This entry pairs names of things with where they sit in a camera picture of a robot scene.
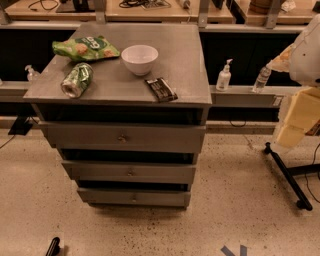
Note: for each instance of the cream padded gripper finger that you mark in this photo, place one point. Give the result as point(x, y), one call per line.
point(282, 62)
point(298, 117)

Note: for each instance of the grey top drawer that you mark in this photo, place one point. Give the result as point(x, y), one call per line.
point(124, 137)

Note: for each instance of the grey drawer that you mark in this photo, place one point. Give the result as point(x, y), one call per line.
point(134, 197)
point(129, 172)
point(124, 137)

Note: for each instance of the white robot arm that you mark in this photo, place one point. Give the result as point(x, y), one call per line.
point(304, 65)

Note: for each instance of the grey drawer cabinet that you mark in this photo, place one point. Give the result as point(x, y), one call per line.
point(116, 95)

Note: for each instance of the grey bottom drawer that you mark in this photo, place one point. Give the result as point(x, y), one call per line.
point(134, 197)

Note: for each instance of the grey middle drawer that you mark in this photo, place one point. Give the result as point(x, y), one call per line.
point(129, 172)

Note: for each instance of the clear water bottle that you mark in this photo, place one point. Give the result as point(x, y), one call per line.
point(262, 79)

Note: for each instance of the white pump sanitizer bottle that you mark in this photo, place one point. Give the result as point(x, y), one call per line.
point(224, 77)

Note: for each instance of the black stand leg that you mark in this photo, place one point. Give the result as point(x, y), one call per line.
point(290, 173)

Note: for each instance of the black snack bar wrapper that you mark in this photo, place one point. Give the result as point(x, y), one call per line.
point(161, 90)

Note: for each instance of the white bowl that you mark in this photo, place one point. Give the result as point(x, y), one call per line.
point(139, 59)

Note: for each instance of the green chip bag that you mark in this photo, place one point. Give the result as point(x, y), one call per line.
point(85, 49)

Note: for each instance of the green soda can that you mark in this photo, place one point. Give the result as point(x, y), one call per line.
point(77, 80)

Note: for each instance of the small clear pump bottle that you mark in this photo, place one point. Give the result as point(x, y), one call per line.
point(32, 74)

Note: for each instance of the black monitor base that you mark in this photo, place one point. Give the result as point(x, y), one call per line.
point(21, 126)

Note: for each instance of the black object on floor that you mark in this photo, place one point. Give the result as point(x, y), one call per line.
point(54, 248)

